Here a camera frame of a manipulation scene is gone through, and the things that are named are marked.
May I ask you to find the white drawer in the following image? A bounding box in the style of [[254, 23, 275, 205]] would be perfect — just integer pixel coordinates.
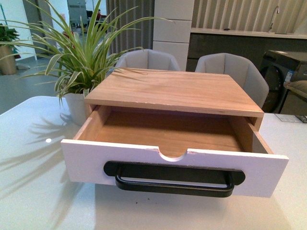
[[61, 105, 289, 197]]

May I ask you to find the black drawer handle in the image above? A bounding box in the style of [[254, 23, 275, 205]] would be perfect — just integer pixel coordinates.
[[104, 161, 246, 197]]

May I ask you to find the wooden drawer cabinet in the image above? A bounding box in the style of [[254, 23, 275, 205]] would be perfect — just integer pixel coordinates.
[[84, 68, 264, 128]]

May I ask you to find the grey left armchair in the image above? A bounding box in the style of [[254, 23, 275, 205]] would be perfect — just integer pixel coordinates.
[[115, 49, 180, 71]]

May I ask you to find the grey armchair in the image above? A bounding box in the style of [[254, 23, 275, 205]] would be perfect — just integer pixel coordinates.
[[115, 49, 180, 71], [195, 53, 269, 108]]

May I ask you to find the white plant pot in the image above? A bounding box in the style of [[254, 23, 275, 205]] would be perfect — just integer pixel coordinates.
[[65, 93, 86, 126]]

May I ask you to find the white square pillar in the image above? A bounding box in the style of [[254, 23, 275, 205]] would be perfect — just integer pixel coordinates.
[[153, 0, 194, 71]]

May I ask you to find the green spider plant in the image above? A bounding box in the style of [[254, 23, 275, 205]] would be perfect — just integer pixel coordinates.
[[0, 0, 176, 107]]

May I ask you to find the grey right armchair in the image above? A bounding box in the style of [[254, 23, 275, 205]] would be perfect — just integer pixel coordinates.
[[195, 53, 269, 108]]

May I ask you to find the dark kitchen counter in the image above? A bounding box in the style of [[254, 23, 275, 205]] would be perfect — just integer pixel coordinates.
[[186, 30, 307, 72]]

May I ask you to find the black washing machine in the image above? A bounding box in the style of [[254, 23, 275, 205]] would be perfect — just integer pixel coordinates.
[[260, 50, 307, 113]]

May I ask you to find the chrome kitchen faucet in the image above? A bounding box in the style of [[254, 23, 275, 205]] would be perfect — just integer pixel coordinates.
[[268, 5, 280, 33]]

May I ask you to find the tall beige floor planter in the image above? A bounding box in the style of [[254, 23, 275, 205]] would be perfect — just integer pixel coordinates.
[[0, 46, 17, 75]]

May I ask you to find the green floor plant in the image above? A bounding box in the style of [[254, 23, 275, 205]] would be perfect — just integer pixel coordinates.
[[0, 23, 19, 48]]

